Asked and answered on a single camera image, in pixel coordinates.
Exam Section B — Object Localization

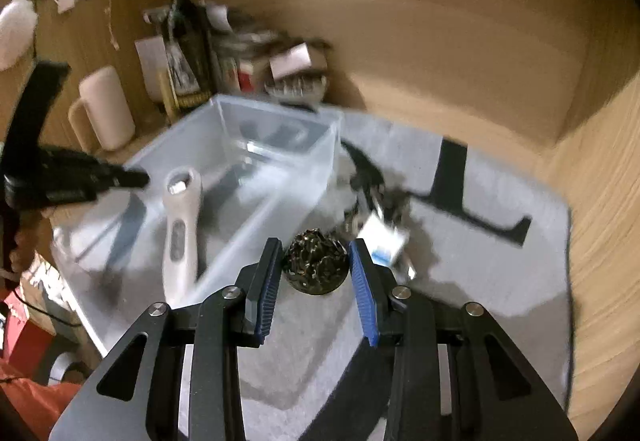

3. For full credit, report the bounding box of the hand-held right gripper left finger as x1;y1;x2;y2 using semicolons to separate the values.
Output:
47;237;285;441

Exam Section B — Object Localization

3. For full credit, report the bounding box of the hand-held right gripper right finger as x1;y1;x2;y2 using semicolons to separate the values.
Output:
348;238;581;441

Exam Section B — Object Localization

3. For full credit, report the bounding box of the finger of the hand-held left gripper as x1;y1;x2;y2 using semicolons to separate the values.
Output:
95;165;151;190

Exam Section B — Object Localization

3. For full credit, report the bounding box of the dark bronze openwork ornament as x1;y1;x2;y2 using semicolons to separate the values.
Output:
284;228;350;296

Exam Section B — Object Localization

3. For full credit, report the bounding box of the white plug adapter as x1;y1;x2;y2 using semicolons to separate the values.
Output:
357;213;408;267

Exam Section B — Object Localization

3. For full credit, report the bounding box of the white handheld massager device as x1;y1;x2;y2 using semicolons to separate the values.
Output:
162;167;203;307

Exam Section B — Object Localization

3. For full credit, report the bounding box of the bunch of keys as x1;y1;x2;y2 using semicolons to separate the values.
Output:
347;176;416;281

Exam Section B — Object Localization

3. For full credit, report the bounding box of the clear plastic storage bin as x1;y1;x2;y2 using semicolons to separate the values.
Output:
50;93;346;357

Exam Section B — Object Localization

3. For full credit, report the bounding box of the black lanyard strap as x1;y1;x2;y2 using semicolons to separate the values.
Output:
340;141;387;188

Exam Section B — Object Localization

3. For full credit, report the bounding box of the grey mat with black pattern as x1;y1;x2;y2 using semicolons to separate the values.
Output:
50;108;573;441

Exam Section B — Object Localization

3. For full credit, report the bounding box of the handwritten white paper note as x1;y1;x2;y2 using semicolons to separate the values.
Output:
135;36;168;102

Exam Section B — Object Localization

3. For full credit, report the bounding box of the white fluffy pompom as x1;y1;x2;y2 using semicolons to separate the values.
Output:
0;0;38;70

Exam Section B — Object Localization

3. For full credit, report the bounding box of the dark wine bottle elephant label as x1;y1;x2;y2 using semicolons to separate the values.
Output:
160;0;216;122

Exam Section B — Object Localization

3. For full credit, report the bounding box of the red object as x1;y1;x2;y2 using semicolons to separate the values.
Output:
0;291;57;372

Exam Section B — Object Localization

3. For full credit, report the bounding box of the stack of papers and booklets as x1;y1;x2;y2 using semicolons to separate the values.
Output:
207;3;281;92

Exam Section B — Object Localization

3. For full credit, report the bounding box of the white blank card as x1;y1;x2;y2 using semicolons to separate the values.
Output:
270;43;312;79

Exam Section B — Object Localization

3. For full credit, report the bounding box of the orange jacket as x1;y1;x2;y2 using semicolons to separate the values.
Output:
0;358;83;441

